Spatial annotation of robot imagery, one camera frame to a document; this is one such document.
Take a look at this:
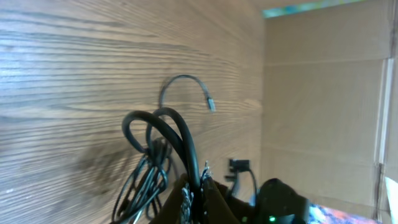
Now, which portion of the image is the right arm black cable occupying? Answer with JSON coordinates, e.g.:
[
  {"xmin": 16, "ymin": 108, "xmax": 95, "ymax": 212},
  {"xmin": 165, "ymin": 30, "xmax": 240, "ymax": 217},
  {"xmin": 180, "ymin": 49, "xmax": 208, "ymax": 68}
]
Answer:
[{"xmin": 247, "ymin": 167, "xmax": 259, "ymax": 206}]

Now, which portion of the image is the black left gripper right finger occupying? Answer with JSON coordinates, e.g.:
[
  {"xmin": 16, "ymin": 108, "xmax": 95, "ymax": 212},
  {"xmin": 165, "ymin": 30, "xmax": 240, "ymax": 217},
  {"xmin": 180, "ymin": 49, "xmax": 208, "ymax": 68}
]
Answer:
[{"xmin": 201, "ymin": 161, "xmax": 239, "ymax": 224}]

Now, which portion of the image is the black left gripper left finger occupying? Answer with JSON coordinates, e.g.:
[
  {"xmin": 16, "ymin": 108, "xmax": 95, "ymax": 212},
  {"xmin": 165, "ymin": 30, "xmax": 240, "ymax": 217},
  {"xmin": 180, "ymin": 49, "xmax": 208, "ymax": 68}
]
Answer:
[{"xmin": 149, "ymin": 174, "xmax": 193, "ymax": 224}]

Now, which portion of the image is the black USB-C cable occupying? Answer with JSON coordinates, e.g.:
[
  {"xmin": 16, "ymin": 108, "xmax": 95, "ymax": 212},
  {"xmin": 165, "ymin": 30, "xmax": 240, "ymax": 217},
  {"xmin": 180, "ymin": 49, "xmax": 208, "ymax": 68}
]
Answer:
[{"xmin": 158, "ymin": 73, "xmax": 216, "ymax": 113}]

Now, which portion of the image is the black USB-A cable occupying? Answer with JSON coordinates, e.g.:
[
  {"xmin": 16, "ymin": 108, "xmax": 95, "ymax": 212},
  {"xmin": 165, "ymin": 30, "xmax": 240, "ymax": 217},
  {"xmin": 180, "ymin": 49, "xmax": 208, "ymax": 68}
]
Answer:
[{"xmin": 110, "ymin": 107, "xmax": 201, "ymax": 224}]

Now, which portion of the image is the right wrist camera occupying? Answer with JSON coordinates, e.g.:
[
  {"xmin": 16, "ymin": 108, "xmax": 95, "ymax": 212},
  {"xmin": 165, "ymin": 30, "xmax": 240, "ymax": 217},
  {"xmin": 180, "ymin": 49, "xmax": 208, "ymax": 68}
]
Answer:
[{"xmin": 224, "ymin": 159, "xmax": 251, "ymax": 182}]

